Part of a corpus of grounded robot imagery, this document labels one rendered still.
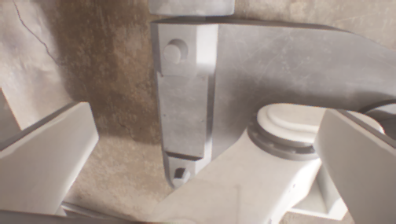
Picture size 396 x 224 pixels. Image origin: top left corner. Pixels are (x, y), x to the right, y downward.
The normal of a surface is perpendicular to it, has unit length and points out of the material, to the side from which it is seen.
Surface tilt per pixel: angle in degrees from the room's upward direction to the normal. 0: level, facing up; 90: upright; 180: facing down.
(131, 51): 0
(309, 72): 0
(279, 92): 0
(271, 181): 90
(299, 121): 90
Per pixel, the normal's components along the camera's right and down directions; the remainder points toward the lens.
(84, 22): -0.23, 0.47
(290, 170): 0.01, -0.87
